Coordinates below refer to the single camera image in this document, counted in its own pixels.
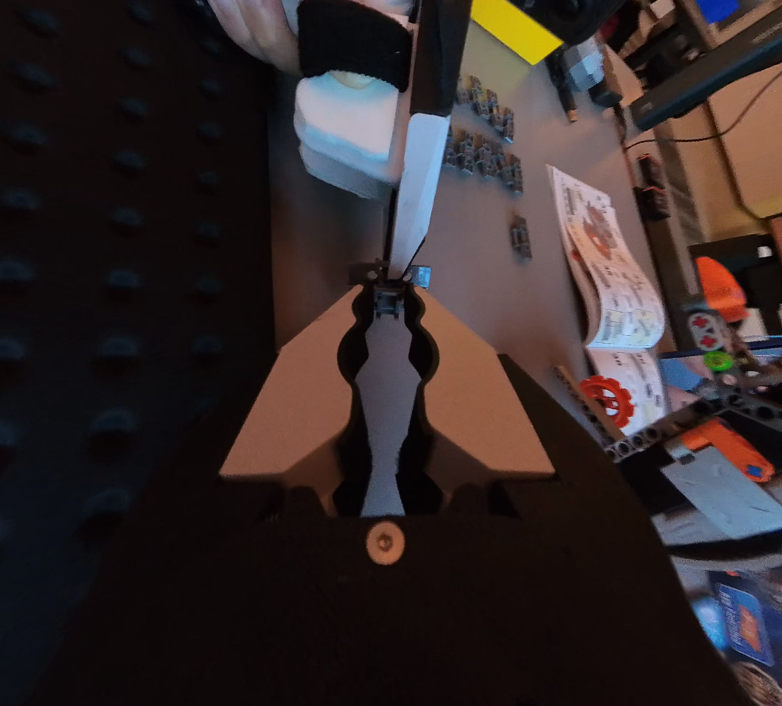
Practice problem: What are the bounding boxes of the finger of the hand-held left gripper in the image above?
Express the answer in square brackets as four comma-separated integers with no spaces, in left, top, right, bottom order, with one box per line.
[384,112,453,284]

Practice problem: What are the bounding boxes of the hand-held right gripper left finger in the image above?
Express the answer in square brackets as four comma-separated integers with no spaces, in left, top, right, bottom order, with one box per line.
[219,284,375,516]

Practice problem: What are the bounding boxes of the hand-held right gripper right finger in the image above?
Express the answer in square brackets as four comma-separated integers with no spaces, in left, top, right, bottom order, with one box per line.
[400,284,557,516]

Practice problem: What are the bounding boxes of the grey desk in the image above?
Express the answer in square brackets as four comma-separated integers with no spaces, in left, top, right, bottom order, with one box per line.
[269,3,697,585]

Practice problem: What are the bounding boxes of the rows of grey track links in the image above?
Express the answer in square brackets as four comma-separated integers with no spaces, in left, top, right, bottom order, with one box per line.
[443,72,534,261]

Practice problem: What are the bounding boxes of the grey brick motor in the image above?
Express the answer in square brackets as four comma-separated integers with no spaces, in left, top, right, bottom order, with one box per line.
[561,39,607,95]

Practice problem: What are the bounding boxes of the black power adapter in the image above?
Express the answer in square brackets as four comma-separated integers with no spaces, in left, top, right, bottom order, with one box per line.
[589,61,625,109]

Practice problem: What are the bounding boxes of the building instruction booklet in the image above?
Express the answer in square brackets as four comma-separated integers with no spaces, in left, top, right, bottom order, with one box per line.
[545,163,671,421]

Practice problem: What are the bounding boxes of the black perforated panel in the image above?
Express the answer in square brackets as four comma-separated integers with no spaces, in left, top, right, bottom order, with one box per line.
[0,0,276,706]

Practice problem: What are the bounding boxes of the grey brick-built vehicle model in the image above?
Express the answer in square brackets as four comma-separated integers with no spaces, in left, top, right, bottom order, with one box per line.
[553,255,782,563]

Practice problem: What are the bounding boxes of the black monitor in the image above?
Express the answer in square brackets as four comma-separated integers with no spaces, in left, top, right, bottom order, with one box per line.
[629,15,782,132]

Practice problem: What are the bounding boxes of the blue toy box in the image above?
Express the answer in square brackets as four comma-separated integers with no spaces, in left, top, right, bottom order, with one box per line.
[687,568,782,706]

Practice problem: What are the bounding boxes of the black cable with plug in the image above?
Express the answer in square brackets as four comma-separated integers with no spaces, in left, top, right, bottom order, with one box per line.
[553,61,580,125]

